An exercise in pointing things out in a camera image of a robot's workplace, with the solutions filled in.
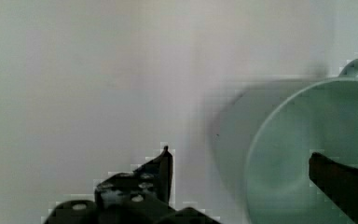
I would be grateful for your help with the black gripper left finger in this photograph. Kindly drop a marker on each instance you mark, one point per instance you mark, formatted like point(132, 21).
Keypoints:
point(137, 197)

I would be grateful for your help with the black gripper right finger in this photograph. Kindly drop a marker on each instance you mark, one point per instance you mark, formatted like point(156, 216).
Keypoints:
point(337, 181)

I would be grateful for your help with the light green mug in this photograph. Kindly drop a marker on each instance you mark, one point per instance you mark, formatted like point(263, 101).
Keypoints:
point(267, 136)

